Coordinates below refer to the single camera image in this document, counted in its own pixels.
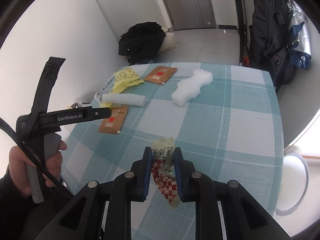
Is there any black jacket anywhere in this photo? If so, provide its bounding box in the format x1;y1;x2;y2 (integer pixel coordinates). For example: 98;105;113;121
118;22;167;64

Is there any brown snack packet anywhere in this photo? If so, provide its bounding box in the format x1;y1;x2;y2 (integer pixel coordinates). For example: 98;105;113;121
144;66;178;86
98;106;128;134

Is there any person's left hand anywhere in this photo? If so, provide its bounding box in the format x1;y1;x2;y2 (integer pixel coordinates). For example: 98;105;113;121
9;141;68;193

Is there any silver folded umbrella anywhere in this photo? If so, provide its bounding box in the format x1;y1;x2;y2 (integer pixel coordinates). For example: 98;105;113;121
286;0;312;69

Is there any person's left forearm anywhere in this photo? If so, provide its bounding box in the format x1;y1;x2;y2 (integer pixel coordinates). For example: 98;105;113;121
0;167;75;240

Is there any grey door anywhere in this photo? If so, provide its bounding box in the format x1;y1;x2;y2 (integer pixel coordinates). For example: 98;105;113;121
155;0;218;30

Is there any teal checked tablecloth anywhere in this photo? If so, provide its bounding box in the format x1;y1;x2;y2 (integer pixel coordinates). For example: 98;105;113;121
60;62;284;240

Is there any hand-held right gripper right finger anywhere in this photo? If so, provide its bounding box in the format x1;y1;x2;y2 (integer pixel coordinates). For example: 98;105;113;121
174;147;292;240

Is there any black backpack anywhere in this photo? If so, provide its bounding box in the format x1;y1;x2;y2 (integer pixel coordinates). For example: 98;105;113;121
249;0;295;85

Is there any red checkered snack wrapper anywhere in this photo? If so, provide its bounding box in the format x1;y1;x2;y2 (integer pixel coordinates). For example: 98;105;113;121
150;137;179;210

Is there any white foam sheet roll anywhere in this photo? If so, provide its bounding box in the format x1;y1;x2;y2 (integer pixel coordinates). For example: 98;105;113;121
101;94;147;107

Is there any yellow plastic bag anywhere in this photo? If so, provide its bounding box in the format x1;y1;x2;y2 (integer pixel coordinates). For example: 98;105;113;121
96;66;145;105

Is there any white fluffy foam piece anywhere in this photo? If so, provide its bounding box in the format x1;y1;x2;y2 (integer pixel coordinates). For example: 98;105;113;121
171;68;214;106

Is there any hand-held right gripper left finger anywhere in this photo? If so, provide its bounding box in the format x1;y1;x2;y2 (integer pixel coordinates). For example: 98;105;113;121
35;147;153;240

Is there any cream cloth bag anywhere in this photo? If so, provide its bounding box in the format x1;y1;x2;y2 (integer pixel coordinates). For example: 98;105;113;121
160;26;178;53

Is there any white round object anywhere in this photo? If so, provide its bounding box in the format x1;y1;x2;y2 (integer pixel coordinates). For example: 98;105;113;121
275;152;309;215

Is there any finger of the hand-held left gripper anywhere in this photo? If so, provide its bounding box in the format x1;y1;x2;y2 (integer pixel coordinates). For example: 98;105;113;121
86;107;111;120

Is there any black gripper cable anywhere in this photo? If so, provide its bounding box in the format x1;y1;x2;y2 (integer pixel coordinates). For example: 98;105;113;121
0;119;74;199

